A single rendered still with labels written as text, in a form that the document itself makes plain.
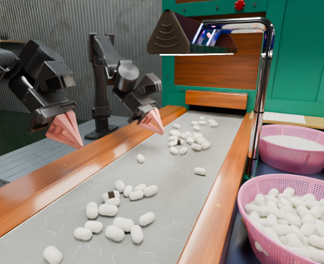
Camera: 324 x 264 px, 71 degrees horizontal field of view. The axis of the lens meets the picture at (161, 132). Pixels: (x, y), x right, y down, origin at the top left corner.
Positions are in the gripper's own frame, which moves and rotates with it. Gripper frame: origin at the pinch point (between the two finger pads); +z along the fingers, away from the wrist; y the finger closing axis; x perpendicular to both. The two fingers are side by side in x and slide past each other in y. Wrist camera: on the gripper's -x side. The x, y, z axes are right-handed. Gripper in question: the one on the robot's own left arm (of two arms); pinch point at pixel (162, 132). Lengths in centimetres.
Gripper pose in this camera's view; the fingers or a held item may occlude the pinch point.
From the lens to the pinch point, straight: 69.3
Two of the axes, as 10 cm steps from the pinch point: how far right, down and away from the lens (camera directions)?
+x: -5.9, 6.2, 5.1
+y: 4.3, -3.0, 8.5
